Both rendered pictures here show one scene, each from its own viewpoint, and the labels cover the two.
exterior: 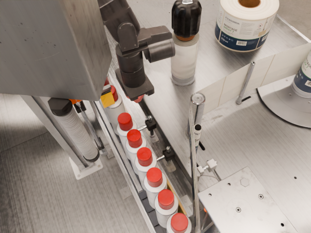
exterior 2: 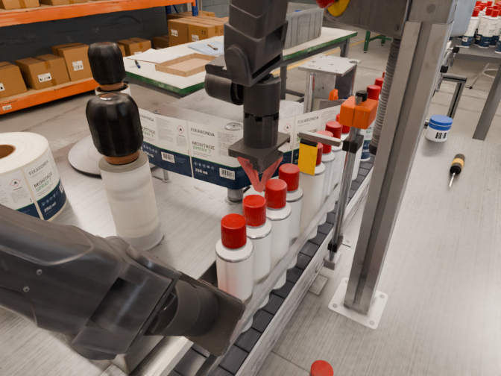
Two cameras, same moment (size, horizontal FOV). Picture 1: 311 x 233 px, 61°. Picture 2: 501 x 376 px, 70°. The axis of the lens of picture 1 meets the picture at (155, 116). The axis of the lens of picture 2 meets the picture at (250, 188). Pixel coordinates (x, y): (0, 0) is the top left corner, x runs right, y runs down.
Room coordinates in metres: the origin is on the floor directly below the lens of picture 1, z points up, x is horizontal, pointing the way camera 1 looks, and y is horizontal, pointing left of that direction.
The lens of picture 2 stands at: (0.76, 0.47, 1.37)
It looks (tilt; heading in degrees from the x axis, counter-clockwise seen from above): 34 degrees down; 234
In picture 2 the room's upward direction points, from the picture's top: straight up
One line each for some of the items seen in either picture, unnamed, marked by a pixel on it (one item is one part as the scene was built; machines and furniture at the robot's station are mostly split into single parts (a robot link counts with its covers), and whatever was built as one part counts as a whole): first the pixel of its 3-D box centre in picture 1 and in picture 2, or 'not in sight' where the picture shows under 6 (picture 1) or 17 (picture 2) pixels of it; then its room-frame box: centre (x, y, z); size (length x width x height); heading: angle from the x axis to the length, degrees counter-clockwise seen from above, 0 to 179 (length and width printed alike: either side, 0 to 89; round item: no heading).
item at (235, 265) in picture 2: not in sight; (235, 276); (0.57, 0.17, 0.98); 0.05 x 0.05 x 0.20
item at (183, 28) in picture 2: not in sight; (203, 44); (-1.65, -3.94, 0.32); 1.20 x 0.83 x 0.64; 103
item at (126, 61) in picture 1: (132, 55); (258, 93); (0.43, 0.04, 1.19); 0.07 x 0.06 x 0.07; 104
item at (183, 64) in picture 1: (184, 44); (127, 175); (0.62, -0.11, 1.03); 0.09 x 0.09 x 0.30
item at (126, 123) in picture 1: (129, 137); (308, 192); (0.33, 0.07, 0.98); 0.05 x 0.05 x 0.20
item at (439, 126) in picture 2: not in sight; (438, 127); (-0.42, -0.07, 0.87); 0.07 x 0.07 x 0.07
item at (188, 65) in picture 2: not in sight; (191, 63); (-0.20, -1.45, 0.82); 0.34 x 0.24 x 0.03; 20
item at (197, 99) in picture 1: (195, 117); (234, 164); (0.38, -0.11, 0.97); 0.05 x 0.05 x 0.19
